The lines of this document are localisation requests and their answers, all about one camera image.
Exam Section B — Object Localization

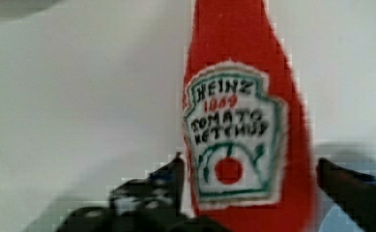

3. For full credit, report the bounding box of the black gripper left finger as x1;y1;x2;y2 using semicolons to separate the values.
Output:
55;154;231;232

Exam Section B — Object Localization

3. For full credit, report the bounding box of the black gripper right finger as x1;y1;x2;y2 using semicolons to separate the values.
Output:
316;158;376;232

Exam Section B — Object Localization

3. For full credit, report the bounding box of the red plush ketchup bottle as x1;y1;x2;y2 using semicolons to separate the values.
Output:
183;0;315;232

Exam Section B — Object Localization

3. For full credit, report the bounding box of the lilac round plate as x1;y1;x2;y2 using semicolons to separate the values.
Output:
0;0;63;19

